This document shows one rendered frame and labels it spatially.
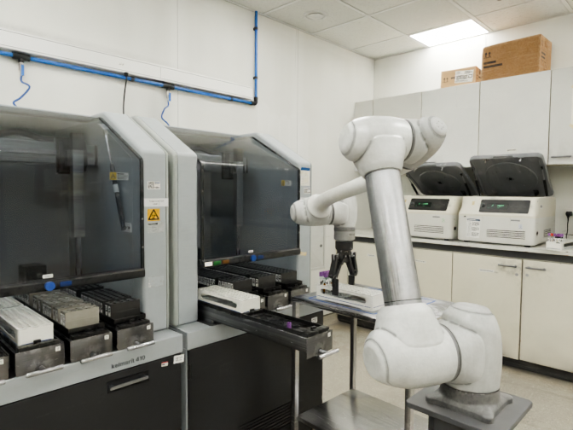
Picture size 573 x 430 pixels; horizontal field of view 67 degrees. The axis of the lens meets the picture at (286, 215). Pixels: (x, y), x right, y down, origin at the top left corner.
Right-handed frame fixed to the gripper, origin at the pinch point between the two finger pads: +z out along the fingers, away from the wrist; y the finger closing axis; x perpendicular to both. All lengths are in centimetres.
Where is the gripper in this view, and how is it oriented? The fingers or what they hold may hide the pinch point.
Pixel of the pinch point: (343, 287)
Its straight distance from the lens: 190.0
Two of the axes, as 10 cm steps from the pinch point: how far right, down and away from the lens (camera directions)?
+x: -6.9, -0.4, 7.2
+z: -0.1, 10.0, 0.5
